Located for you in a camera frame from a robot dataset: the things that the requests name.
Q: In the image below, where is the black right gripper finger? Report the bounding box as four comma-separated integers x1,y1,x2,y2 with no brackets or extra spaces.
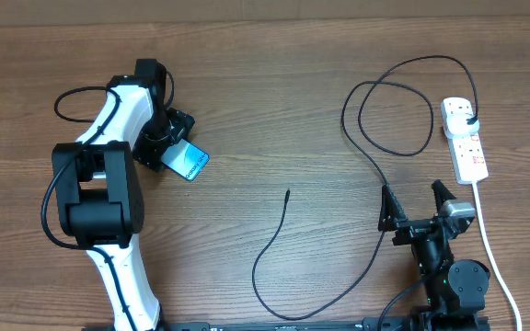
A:
432,179,455,214
377,184,407,232

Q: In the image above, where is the blue screen smartphone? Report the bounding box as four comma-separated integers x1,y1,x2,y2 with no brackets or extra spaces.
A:
160,140,210,181

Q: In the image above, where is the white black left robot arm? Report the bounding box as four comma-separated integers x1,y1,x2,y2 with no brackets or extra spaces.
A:
40,59,210,330

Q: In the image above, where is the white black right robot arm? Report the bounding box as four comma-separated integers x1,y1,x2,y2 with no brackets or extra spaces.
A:
371,180,490,330

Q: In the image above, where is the white charger adapter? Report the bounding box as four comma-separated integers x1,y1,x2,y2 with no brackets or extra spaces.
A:
444,113,480,139

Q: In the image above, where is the white power strip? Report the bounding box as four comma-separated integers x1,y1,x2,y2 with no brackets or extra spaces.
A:
440,97,489,185

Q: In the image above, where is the white power strip cord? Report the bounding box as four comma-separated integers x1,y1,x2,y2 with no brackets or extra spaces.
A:
470,181,524,331

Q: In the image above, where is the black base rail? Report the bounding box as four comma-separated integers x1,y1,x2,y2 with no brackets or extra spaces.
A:
80,315,491,331

